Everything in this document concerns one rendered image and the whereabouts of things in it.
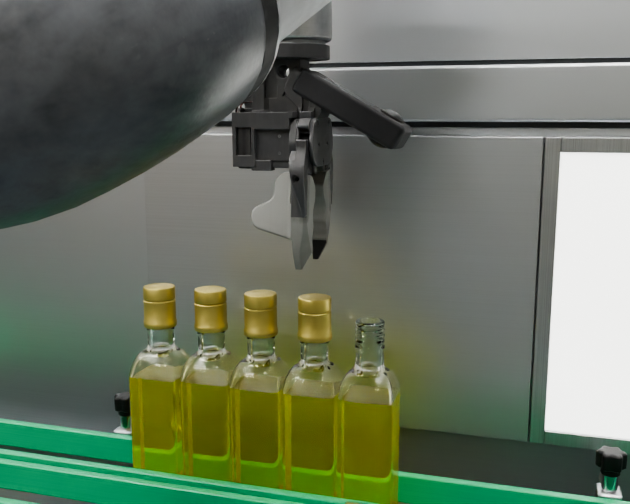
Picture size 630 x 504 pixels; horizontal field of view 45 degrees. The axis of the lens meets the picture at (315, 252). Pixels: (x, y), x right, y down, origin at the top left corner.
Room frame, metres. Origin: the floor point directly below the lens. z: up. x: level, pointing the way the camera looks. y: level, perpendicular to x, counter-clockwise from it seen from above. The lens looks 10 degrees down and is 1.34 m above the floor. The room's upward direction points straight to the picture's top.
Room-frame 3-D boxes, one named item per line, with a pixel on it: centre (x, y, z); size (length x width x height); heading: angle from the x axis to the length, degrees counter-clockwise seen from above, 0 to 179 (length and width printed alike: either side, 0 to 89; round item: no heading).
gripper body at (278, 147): (0.76, 0.03, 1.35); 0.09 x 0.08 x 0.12; 74
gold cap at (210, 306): (0.78, 0.11, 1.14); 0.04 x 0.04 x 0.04
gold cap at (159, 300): (0.80, 0.17, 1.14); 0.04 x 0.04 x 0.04
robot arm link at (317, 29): (0.75, 0.02, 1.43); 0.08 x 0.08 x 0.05
